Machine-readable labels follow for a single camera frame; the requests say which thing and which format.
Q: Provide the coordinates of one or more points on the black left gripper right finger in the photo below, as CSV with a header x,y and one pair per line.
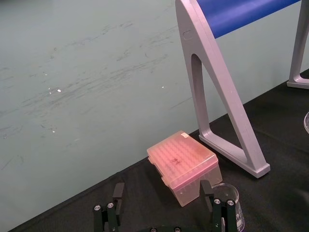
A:
x,y
223,217

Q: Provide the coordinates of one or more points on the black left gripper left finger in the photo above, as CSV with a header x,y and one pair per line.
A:
x,y
111,217

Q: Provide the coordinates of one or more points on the clear glass beaker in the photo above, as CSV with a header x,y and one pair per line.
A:
x,y
231,193

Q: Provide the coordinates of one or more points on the black table cloth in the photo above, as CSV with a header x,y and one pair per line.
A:
x,y
277,193

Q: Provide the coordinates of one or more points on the pink translucent pipette tip box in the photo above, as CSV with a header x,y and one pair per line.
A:
x,y
183,164

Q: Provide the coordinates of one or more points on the clear round glass vessel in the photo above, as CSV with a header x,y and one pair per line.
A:
x,y
307,122

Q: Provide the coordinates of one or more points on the blue cylindrical stand bar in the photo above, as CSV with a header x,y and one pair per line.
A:
x,y
241,14

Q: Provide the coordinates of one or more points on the grey plastic stand side frame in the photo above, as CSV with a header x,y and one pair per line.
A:
x,y
299,36
217,72

